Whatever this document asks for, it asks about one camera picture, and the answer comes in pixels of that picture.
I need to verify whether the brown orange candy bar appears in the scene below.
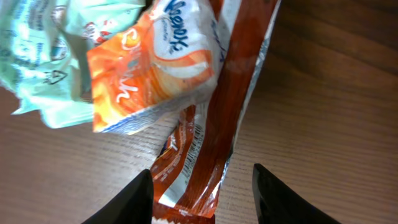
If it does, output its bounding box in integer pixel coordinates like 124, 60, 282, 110
150, 0, 280, 223

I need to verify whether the orange white small packet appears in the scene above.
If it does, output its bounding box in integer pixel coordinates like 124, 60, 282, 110
87, 0, 224, 134

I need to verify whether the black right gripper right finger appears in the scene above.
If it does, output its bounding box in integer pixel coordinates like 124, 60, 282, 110
252, 164, 340, 224

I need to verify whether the green wipes packet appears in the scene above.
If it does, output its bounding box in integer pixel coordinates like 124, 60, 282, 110
1, 0, 146, 128

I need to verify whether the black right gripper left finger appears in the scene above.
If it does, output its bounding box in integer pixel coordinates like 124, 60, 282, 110
82, 169, 154, 224

